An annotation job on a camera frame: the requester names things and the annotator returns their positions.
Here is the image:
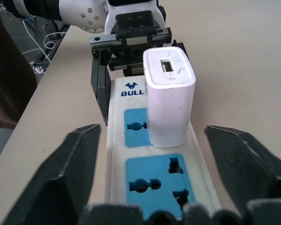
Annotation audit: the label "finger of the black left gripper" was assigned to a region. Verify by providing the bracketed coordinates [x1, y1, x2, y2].
[171, 39, 191, 61]
[90, 57, 111, 128]

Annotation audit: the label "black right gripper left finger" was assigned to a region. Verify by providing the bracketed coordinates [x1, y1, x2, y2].
[2, 124, 101, 225]

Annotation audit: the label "white power strip blue sockets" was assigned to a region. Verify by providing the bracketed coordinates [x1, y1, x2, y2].
[106, 77, 223, 225]

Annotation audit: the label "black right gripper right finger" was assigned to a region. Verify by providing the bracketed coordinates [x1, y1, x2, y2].
[205, 125, 281, 214]

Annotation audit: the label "dark brown cloth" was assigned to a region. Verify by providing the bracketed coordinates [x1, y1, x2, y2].
[0, 8, 37, 130]

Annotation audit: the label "white USB charger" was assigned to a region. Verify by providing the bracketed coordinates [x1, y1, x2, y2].
[142, 46, 197, 149]

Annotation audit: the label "thin white cable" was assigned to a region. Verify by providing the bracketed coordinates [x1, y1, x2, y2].
[22, 18, 62, 62]

